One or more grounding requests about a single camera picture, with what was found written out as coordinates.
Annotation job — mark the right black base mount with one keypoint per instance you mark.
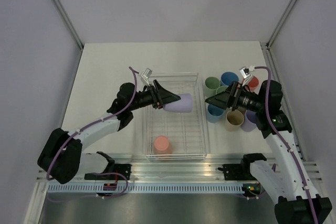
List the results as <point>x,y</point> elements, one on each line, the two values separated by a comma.
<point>236,172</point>

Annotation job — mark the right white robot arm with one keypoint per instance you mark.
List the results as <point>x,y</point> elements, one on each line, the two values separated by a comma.
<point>295,198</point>

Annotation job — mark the light blue cup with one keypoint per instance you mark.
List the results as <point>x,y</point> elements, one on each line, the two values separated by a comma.
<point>214,113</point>

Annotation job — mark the pink cup front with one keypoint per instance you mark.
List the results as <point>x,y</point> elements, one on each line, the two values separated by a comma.
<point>162,145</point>

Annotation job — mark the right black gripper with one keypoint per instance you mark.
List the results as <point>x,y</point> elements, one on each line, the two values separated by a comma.
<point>223,99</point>

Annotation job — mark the clear wire dish rack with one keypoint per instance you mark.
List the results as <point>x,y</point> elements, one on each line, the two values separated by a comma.
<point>186,132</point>

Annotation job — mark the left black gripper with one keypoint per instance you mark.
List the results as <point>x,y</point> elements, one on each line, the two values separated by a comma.
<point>160,96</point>

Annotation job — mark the pink cup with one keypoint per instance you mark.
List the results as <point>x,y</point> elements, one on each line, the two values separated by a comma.
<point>162,145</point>
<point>253,84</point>

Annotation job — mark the aluminium frame post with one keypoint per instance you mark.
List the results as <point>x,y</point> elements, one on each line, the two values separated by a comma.
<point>68,23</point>
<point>283,18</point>

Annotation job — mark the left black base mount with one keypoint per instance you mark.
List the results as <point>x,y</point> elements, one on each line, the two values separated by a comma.
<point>111,172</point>

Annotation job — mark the green cup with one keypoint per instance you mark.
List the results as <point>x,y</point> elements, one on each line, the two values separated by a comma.
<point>221,89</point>
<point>211,84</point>

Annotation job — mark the aluminium front rail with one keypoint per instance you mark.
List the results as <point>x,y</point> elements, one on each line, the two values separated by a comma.
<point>186,171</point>

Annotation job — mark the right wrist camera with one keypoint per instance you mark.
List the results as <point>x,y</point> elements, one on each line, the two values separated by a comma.
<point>247,75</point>

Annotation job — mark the large purple cup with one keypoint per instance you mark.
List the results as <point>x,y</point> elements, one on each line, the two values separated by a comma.
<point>249,123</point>

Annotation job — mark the left aluminium frame post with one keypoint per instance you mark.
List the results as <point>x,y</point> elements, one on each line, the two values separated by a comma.
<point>68,23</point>

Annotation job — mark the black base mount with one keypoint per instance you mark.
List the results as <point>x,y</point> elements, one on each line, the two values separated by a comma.
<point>236,172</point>
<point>111,172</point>

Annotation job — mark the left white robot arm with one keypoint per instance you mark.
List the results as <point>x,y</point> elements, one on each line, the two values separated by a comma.
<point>60,157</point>

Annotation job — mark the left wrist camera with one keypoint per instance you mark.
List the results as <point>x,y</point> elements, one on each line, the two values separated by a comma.
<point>145,75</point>

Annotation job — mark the right aluminium frame post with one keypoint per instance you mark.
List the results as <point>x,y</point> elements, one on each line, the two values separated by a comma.
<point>283,18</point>

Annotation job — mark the beige cup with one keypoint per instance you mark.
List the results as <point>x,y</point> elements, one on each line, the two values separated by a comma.
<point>234,120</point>

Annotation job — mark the small purple cup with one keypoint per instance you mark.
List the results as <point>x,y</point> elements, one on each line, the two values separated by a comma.
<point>184,105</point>

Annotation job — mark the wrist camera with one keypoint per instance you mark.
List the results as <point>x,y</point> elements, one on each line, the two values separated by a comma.
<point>145,75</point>
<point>247,75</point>

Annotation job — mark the white slotted cable duct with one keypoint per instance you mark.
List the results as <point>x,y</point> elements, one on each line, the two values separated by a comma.
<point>160,188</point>

